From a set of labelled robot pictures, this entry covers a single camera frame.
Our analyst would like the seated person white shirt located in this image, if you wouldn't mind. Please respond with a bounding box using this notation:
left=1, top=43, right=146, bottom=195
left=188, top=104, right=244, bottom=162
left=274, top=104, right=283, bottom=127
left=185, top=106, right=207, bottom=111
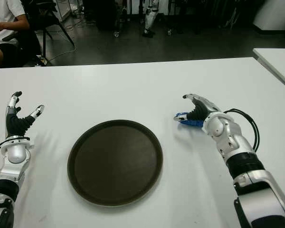
left=0, top=0, right=30, bottom=68

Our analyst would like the black equipment cart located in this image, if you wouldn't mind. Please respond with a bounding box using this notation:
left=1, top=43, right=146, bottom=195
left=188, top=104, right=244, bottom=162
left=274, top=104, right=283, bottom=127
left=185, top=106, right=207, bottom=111
left=95, top=0, right=122, bottom=38

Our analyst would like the round brown tray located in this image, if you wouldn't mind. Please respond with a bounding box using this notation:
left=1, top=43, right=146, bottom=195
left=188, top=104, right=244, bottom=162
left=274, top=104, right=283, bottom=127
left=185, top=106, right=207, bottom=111
left=67, top=119, right=164, bottom=209

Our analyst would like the black wheeled stand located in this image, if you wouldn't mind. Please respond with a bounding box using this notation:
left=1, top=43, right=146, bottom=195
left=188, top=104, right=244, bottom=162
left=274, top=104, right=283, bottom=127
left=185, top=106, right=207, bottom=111
left=160, top=9, right=181, bottom=36

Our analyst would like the white humanoid robot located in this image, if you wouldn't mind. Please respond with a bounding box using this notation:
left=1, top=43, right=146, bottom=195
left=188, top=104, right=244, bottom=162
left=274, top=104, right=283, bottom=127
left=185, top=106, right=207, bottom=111
left=142, top=0, right=161, bottom=38

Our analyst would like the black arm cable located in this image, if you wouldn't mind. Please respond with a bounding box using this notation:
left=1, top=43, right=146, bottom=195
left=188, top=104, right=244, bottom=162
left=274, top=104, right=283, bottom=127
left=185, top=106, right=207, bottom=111
left=0, top=137, right=30, bottom=159
left=224, top=108, right=259, bottom=152

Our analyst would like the white cabinet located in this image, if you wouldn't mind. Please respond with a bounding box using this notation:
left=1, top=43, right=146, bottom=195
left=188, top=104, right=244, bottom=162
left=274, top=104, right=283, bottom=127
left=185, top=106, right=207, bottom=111
left=253, top=0, right=285, bottom=31

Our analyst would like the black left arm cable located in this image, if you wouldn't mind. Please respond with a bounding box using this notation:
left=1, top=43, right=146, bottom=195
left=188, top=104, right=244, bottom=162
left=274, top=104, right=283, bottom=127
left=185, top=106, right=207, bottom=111
left=0, top=137, right=30, bottom=159

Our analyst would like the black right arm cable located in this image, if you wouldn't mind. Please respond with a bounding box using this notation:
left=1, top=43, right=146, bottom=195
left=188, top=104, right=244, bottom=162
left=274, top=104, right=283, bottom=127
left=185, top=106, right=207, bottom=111
left=224, top=108, right=259, bottom=152

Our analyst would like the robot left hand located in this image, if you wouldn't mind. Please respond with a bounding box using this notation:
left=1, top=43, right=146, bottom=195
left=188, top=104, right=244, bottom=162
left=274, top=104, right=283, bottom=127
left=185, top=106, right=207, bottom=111
left=5, top=91, right=45, bottom=139

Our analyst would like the black chair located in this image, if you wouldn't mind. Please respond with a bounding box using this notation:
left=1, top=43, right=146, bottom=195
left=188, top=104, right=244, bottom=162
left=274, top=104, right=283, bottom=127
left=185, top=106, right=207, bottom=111
left=2, top=0, right=76, bottom=67

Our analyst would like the folded silver frame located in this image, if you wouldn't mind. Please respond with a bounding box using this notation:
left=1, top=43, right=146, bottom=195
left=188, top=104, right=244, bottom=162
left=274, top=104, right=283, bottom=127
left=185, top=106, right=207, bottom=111
left=224, top=7, right=240, bottom=29

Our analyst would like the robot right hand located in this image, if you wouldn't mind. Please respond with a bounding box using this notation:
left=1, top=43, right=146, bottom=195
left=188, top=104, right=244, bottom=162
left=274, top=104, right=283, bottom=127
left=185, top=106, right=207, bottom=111
left=177, top=93, right=222, bottom=124

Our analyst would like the blue Oreo packet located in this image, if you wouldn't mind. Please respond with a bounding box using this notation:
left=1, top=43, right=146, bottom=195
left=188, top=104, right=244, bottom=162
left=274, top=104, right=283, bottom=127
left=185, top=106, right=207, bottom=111
left=173, top=111, right=205, bottom=129

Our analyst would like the white floor cable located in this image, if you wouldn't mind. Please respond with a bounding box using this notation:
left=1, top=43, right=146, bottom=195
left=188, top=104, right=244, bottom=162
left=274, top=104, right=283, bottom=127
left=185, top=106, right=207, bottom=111
left=46, top=18, right=95, bottom=62

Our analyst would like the white side table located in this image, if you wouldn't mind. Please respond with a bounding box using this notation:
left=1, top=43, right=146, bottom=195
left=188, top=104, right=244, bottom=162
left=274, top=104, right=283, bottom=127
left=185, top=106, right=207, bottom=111
left=252, top=48, right=285, bottom=94

